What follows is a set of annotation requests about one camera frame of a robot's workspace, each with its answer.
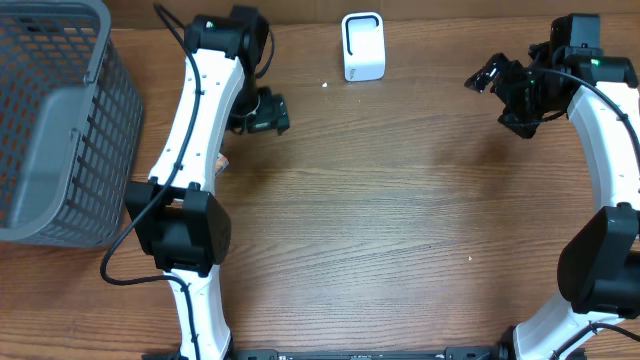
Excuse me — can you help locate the small orange tissue box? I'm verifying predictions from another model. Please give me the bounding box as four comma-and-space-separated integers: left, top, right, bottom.
215, 153, 229, 176

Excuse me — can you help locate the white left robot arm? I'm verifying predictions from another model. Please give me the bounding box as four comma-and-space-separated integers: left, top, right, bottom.
125, 5, 290, 359

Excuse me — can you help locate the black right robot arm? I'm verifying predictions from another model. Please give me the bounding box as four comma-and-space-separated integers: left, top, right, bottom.
462, 13, 639, 359

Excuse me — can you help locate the white barcode scanner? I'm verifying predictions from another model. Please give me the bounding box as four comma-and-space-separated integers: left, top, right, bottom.
341, 12, 386, 82

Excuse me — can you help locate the dark grey plastic basket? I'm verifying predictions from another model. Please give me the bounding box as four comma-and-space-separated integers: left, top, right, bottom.
1, 0, 144, 248

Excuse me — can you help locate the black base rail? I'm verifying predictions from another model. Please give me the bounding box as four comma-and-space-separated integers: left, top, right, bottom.
223, 346, 498, 360

